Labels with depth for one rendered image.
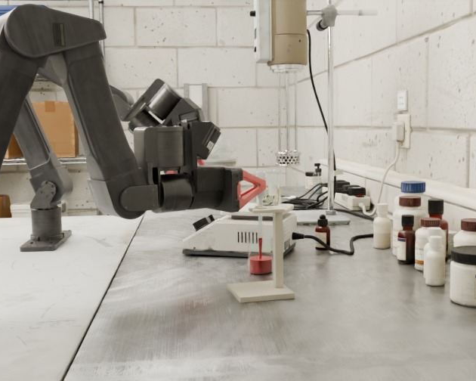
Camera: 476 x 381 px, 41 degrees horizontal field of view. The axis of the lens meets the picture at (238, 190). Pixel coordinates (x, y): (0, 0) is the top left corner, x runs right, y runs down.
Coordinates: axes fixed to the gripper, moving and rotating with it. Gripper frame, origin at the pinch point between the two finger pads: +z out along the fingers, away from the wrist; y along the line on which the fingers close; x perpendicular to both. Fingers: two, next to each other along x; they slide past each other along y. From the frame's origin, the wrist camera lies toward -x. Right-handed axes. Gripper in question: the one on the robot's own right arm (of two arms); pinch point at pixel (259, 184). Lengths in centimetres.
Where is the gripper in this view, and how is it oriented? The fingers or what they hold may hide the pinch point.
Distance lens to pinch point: 104.9
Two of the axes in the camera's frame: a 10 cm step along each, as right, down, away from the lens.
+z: 8.1, -0.7, 5.8
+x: 0.2, 9.9, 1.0
